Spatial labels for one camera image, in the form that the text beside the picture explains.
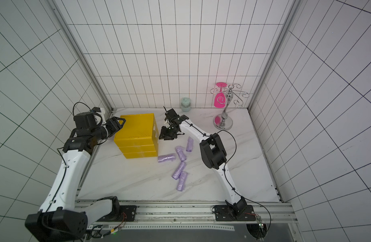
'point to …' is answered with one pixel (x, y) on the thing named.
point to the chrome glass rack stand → (224, 121)
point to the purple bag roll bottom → (181, 182)
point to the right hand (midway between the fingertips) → (163, 133)
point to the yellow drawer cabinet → (138, 137)
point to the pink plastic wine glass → (220, 98)
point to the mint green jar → (186, 104)
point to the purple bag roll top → (189, 144)
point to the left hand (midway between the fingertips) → (122, 125)
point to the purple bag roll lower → (178, 170)
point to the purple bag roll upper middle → (181, 153)
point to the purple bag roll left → (167, 157)
